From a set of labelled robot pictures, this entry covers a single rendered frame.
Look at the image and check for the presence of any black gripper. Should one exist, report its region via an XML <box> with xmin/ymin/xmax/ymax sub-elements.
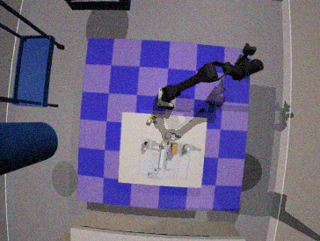
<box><xmin>234</xmin><ymin>43</ymin><xmax>257</xmax><ymax>66</ymax></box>

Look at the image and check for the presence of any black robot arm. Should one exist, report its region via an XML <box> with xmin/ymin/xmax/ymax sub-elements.
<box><xmin>161</xmin><ymin>58</ymin><xmax>264</xmax><ymax>102</ymax></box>

